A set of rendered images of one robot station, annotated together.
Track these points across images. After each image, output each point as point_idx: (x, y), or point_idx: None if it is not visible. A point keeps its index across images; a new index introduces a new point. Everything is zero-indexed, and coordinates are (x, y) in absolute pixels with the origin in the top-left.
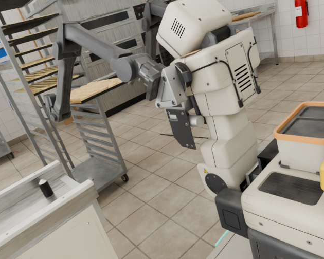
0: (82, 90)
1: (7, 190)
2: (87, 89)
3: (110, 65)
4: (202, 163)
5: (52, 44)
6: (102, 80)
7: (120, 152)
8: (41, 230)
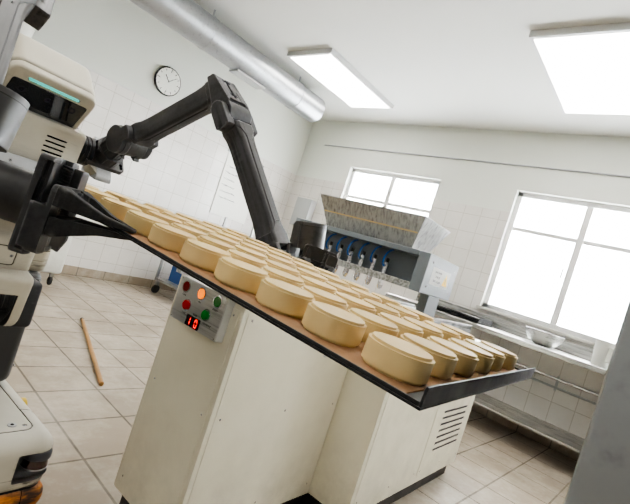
0: (315, 276)
1: None
2: (269, 254)
3: (158, 142)
4: (27, 273)
5: (252, 117)
6: (237, 261)
7: None
8: None
